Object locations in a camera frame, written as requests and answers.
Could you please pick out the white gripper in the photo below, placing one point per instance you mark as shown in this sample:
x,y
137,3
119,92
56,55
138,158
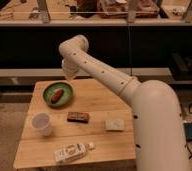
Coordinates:
x,y
70,70

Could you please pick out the brown chocolate bar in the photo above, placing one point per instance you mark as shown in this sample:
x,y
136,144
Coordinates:
x,y
78,117

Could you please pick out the white plastic cup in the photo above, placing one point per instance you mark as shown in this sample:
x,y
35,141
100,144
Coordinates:
x,y
41,122

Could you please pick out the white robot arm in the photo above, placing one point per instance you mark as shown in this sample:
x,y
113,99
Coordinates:
x,y
159,134

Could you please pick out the green ceramic bowl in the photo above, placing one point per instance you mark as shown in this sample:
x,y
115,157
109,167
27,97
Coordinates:
x,y
52,88

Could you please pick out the wooden folding table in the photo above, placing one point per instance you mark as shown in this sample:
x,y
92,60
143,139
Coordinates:
x,y
89,96

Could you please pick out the upper wooden shelf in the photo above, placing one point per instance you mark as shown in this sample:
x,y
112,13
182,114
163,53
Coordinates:
x,y
96,12

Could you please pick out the long wooden bench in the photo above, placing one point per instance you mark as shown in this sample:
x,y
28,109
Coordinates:
x,y
31,76

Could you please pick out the pale sponge block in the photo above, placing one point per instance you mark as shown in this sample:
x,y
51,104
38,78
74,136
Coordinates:
x,y
114,125

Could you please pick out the brown sausage food item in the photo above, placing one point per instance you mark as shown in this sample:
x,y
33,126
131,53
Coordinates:
x,y
57,95

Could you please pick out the white drink carton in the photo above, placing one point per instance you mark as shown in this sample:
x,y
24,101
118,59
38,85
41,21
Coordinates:
x,y
72,152

